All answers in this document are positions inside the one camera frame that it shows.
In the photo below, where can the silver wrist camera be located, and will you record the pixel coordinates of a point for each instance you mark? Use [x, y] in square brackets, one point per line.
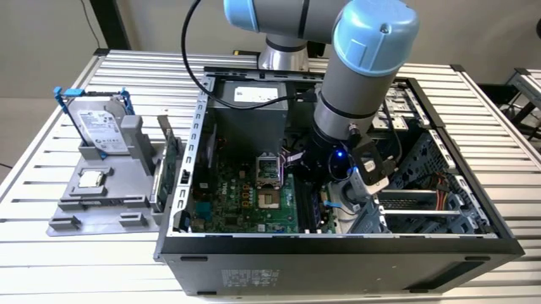
[371, 187]

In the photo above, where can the green graphics card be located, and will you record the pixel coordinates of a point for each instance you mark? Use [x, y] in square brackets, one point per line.
[171, 158]

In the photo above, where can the yellow black strip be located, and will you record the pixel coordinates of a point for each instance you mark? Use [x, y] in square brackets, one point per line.
[243, 52]

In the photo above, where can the green Dell motherboard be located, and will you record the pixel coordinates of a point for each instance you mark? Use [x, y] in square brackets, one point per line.
[237, 206]

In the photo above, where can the black upright post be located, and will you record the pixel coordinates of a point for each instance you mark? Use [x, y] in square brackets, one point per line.
[110, 22]

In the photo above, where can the teal board connector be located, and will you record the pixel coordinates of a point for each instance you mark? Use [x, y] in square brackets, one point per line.
[203, 211]

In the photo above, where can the grey parts rack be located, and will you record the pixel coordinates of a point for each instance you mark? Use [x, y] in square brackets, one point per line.
[122, 183]

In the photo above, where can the grey power supply unit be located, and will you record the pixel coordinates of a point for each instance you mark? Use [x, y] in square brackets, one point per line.
[249, 133]

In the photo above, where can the open black PC case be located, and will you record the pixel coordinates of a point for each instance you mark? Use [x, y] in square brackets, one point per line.
[295, 272]

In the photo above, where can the metal hard disk bay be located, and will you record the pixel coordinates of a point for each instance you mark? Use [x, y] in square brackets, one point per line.
[405, 199]

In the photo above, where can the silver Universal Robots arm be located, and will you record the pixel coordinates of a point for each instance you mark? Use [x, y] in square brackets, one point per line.
[359, 79]

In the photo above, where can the metal optical disk bay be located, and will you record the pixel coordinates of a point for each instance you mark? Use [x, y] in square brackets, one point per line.
[397, 123]

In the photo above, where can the metal slat side table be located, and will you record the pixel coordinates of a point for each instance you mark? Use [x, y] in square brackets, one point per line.
[528, 80]

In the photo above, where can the CPU socket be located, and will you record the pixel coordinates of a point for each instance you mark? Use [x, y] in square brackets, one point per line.
[270, 199]

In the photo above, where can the hard disk in blue carrier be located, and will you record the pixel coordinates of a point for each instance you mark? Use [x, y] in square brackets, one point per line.
[99, 126]

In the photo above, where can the silver CPU chip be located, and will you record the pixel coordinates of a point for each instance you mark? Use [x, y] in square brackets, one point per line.
[91, 180]

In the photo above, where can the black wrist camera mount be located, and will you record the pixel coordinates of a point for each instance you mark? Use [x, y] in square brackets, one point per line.
[363, 152]

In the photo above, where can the black RAM slot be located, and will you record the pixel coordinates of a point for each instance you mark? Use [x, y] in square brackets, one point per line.
[309, 221]
[305, 209]
[299, 209]

